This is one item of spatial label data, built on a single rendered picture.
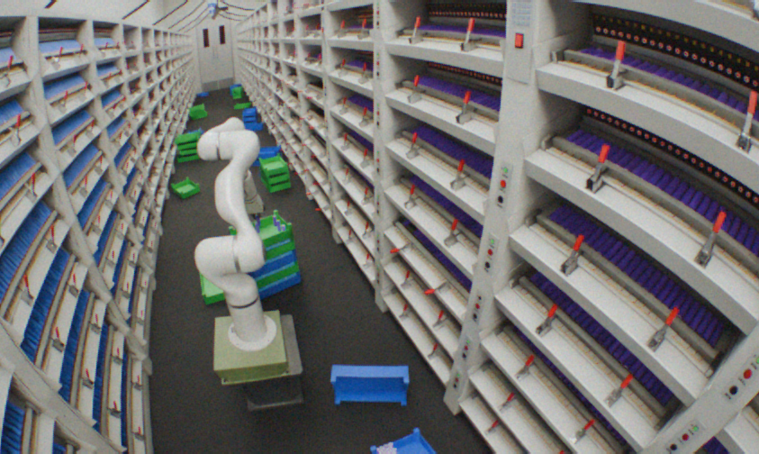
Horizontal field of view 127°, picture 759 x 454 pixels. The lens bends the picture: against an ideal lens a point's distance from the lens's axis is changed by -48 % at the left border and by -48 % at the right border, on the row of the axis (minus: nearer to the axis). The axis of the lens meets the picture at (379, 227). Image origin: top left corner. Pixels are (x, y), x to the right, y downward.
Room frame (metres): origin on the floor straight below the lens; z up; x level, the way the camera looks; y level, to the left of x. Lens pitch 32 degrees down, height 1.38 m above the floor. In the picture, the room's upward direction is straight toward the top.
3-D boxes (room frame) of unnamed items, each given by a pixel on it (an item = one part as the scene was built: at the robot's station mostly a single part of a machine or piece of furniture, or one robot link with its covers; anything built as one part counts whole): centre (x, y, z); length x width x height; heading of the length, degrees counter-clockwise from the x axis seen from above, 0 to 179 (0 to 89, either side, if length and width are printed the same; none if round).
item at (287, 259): (1.56, 0.64, 0.20); 0.30 x 0.20 x 0.08; 129
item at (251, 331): (0.84, 0.47, 0.47); 0.19 x 0.19 x 0.18
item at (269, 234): (1.56, 0.64, 0.36); 0.30 x 0.20 x 0.08; 129
